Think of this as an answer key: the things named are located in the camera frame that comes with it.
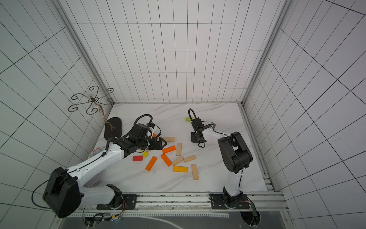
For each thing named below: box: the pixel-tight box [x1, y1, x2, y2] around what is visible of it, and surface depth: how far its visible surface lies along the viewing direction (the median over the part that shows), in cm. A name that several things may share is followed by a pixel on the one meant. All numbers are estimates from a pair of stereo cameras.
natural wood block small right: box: [183, 154, 197, 163], surface depth 90 cm
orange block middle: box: [162, 145, 177, 155], surface depth 94 cm
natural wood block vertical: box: [176, 142, 183, 157], surface depth 94 cm
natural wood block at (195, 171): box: [191, 163, 200, 181], surface depth 85 cm
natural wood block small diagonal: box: [172, 156, 184, 166], surface depth 89 cm
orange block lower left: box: [145, 156, 158, 172], surface depth 88 cm
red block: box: [132, 155, 143, 162], surface depth 89 cm
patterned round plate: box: [87, 146, 106, 159], surface depth 89 cm
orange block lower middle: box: [161, 153, 173, 167], surface depth 89 cm
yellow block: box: [172, 166, 188, 173], surface depth 85 cm
